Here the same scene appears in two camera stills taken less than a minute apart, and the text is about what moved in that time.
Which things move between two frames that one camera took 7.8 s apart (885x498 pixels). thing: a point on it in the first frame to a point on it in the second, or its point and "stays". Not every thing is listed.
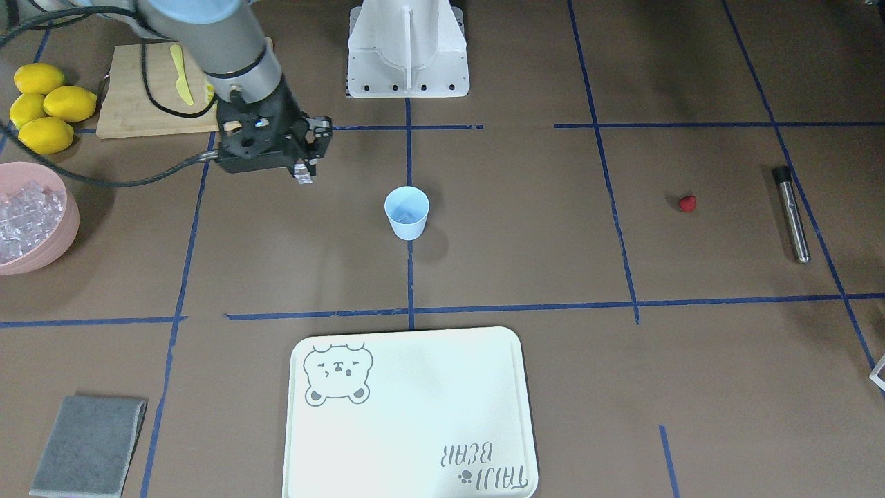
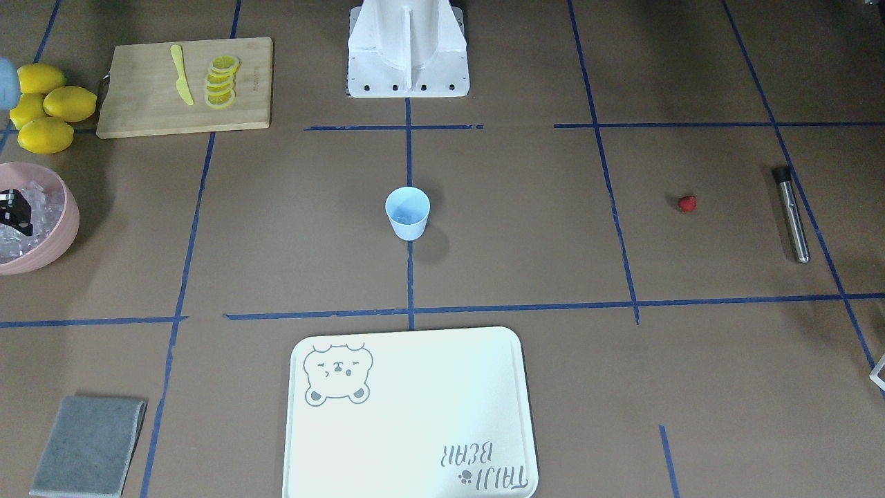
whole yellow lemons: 46,135 stays
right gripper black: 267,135 to 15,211
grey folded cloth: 90,448 stays
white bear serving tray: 440,413 stays
